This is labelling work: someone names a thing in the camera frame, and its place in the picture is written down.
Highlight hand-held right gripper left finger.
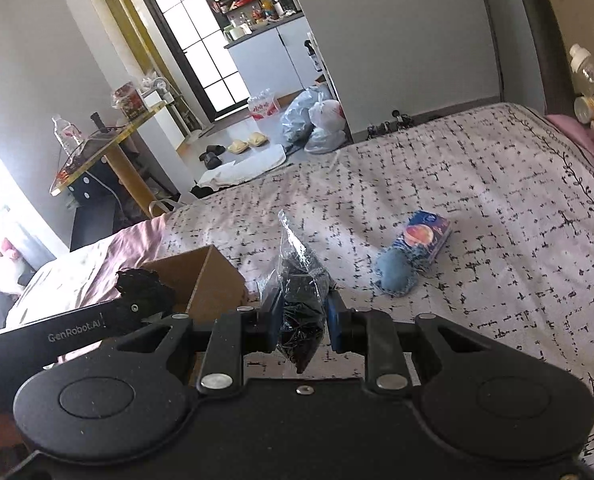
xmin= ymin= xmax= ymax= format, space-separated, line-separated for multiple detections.
xmin=102 ymin=290 xmax=284 ymax=394

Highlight clear water bottle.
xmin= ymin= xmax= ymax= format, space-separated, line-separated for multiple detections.
xmin=51 ymin=114 xmax=81 ymax=157

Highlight snack bag on table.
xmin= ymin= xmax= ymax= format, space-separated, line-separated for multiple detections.
xmin=112 ymin=82 xmax=148 ymax=119

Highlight pair of beige slippers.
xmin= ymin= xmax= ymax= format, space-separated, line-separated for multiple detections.
xmin=226 ymin=131 xmax=270 ymax=156

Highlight cluttered kitchen shelf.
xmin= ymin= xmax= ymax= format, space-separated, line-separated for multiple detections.
xmin=208 ymin=0 xmax=304 ymax=42

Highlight pair of black slippers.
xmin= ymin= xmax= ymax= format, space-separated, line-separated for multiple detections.
xmin=198 ymin=144 xmax=226 ymax=171

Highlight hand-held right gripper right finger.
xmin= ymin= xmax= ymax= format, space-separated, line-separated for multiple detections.
xmin=326 ymin=292 xmax=510 ymax=394

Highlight yellow curtain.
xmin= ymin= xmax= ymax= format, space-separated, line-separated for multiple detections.
xmin=101 ymin=0 xmax=204 ymax=132

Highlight brown headboard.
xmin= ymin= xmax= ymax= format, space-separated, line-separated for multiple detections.
xmin=508 ymin=0 xmax=594 ymax=122

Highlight white small appliance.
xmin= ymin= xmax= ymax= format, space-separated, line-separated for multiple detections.
xmin=143 ymin=75 xmax=172 ymax=107

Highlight black cloth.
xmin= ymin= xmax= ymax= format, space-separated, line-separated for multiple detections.
xmin=115 ymin=268 xmax=177 ymax=322

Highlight clear blue plastic bag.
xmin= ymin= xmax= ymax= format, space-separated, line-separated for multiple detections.
xmin=280 ymin=86 xmax=328 ymax=144

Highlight blue-grey fuzzy sock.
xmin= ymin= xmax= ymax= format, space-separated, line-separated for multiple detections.
xmin=375 ymin=247 xmax=426 ymax=297

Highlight white floor mat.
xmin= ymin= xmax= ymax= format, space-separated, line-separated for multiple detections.
xmin=196 ymin=144 xmax=288 ymax=190

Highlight pink pack of water bottles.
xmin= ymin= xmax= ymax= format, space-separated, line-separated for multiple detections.
xmin=246 ymin=88 xmax=281 ymax=121

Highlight black spray bottle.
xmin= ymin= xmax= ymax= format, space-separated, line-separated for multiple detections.
xmin=304 ymin=39 xmax=324 ymax=74

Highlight black item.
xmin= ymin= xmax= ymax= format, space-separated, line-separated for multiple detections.
xmin=256 ymin=208 xmax=336 ymax=374

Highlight pink and grey duvet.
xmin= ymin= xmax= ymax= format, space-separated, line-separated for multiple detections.
xmin=0 ymin=214 xmax=172 ymax=337

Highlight dark glass-pane door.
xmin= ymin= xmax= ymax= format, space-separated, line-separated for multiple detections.
xmin=138 ymin=0 xmax=252 ymax=122

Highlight pink pillow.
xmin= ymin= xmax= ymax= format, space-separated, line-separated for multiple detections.
xmin=546 ymin=113 xmax=594 ymax=183

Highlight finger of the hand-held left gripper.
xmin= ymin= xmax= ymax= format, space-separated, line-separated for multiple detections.
xmin=109 ymin=296 xmax=150 ymax=335

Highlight pink plush toy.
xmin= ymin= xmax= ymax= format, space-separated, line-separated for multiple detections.
xmin=0 ymin=236 xmax=26 ymax=262

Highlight white kitchen cabinet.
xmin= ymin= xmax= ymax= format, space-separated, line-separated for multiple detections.
xmin=224 ymin=14 xmax=318 ymax=104

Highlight printed bed sheet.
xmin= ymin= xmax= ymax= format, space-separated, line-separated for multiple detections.
xmin=159 ymin=102 xmax=594 ymax=480

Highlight dark cabinet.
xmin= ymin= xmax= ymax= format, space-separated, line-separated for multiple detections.
xmin=68 ymin=179 xmax=120 ymax=252

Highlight white and red plastic bag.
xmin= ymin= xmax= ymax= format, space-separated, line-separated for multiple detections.
xmin=309 ymin=99 xmax=348 ymax=134

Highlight blue snack packet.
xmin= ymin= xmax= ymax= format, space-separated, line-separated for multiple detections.
xmin=391 ymin=209 xmax=452 ymax=264

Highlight small black floor objects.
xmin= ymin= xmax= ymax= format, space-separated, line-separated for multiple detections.
xmin=366 ymin=108 xmax=414 ymax=139

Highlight white cable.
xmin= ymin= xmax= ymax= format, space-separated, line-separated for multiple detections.
xmin=83 ymin=171 xmax=128 ymax=212

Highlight white jar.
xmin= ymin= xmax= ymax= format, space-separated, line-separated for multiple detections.
xmin=574 ymin=95 xmax=594 ymax=124

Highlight brown cardboard box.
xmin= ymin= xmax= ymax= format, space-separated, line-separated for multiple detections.
xmin=141 ymin=244 xmax=250 ymax=387

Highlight yellow-edged table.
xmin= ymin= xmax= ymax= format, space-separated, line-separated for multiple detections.
xmin=48 ymin=100 xmax=172 ymax=221

